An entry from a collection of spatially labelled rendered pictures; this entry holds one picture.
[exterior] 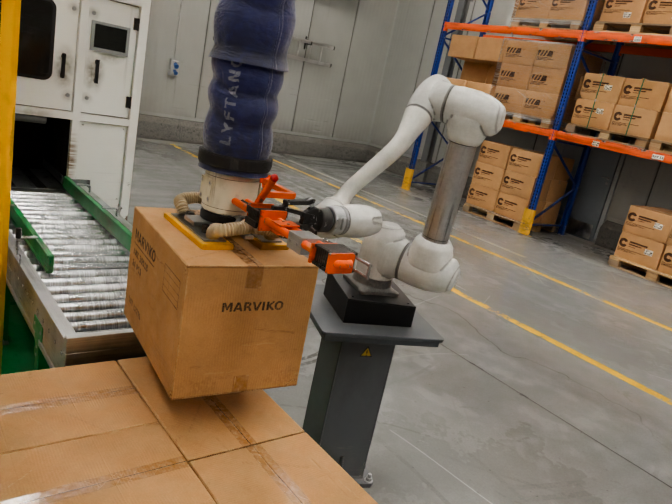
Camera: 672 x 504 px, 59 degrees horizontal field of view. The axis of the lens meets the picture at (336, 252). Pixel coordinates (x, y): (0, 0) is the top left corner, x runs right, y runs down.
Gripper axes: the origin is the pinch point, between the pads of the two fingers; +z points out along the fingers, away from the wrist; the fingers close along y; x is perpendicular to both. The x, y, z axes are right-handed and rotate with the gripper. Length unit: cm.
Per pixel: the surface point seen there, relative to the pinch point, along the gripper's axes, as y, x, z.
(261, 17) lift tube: -53, 16, 3
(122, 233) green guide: 58, 167, -20
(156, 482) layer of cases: 66, -18, 32
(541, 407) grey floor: 120, 21, -230
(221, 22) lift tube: -49, 25, 11
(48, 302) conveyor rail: 60, 88, 34
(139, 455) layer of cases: 66, -6, 32
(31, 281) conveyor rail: 60, 109, 36
